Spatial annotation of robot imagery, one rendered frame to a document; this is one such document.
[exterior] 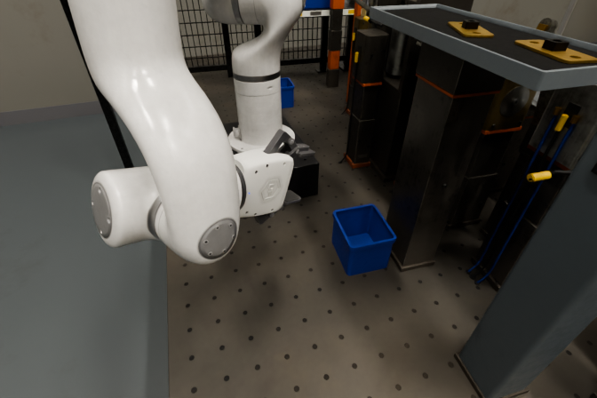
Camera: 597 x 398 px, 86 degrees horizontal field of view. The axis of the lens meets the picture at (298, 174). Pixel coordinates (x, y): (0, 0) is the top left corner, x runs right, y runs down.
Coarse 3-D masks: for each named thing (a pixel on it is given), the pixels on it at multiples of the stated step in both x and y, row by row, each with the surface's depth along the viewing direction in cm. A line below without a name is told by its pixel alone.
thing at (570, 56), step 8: (520, 40) 39; (528, 40) 39; (536, 40) 39; (544, 40) 39; (552, 40) 35; (560, 40) 35; (528, 48) 37; (536, 48) 36; (544, 48) 36; (552, 48) 35; (560, 48) 35; (568, 48) 36; (552, 56) 34; (560, 56) 33; (568, 56) 33; (576, 56) 34; (584, 56) 33
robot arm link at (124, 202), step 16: (96, 176) 34; (112, 176) 33; (128, 176) 34; (144, 176) 35; (96, 192) 34; (112, 192) 32; (128, 192) 32; (144, 192) 33; (96, 208) 34; (112, 208) 32; (128, 208) 32; (144, 208) 33; (96, 224) 35; (112, 224) 32; (128, 224) 32; (144, 224) 34; (112, 240) 33; (128, 240) 33; (144, 240) 36; (160, 240) 35
